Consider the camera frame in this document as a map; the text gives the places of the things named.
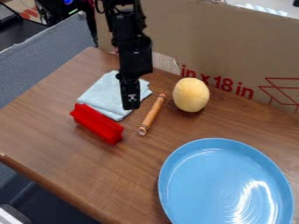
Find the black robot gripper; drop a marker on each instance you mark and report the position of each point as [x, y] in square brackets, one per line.
[136, 63]

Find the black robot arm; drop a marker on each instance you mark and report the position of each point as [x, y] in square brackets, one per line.
[125, 22]

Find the orange crayon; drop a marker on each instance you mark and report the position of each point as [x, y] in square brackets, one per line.
[151, 115]

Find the brown cardboard box wall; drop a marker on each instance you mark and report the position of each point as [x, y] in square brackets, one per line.
[238, 49]

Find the red plastic block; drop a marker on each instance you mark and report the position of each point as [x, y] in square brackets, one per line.
[97, 123]

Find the yellow potato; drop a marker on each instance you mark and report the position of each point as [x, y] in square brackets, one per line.
[190, 94]

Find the light blue cloth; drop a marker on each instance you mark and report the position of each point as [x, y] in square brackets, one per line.
[103, 97]

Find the grey fabric panel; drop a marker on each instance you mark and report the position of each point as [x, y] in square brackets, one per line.
[29, 61]

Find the black equipment in background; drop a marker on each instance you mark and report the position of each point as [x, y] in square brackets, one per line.
[56, 10]

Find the blue round plate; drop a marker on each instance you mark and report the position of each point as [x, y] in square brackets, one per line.
[218, 181]

